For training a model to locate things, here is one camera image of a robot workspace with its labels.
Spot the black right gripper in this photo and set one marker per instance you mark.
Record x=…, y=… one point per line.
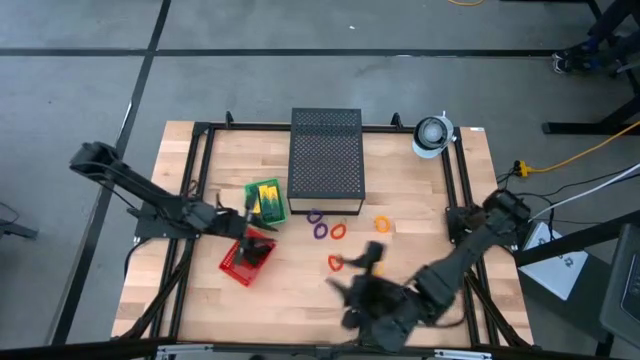
x=385, y=310

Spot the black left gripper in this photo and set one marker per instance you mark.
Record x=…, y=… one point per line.
x=230, y=224

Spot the yellow spiral wrist coil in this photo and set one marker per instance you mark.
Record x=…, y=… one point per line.
x=376, y=224
x=380, y=272

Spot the red spiral wrist coil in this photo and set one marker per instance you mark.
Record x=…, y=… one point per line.
x=330, y=263
x=332, y=232

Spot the black binder clip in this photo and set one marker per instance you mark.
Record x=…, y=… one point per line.
x=254, y=260
x=263, y=253

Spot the green plastic basket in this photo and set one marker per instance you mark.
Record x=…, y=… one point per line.
x=280, y=220

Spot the red plastic basket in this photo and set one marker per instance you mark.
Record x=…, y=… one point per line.
x=240, y=272

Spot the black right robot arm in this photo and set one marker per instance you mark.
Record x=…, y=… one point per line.
x=465, y=255

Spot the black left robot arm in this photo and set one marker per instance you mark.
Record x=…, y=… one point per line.
x=140, y=187

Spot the black desk beam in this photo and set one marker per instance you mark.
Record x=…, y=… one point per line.
x=575, y=240

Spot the black perforated metal shelf riser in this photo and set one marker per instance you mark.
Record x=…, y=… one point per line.
x=325, y=165

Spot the white box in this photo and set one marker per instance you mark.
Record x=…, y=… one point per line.
x=555, y=270

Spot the black crossbeam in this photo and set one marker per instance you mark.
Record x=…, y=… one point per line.
x=75, y=348

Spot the grey chair foot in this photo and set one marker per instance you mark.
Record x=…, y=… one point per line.
x=15, y=230

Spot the dark grey monitor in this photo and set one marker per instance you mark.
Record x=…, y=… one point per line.
x=625, y=285

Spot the person's leg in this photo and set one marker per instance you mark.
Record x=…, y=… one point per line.
x=620, y=50
x=612, y=17

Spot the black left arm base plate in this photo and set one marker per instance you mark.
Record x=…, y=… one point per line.
x=150, y=231

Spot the black aluminium table frame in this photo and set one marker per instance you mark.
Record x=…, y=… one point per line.
x=250, y=126

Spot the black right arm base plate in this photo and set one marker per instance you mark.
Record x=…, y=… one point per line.
x=455, y=225

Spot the black desk leg frame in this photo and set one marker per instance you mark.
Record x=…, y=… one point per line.
x=575, y=128

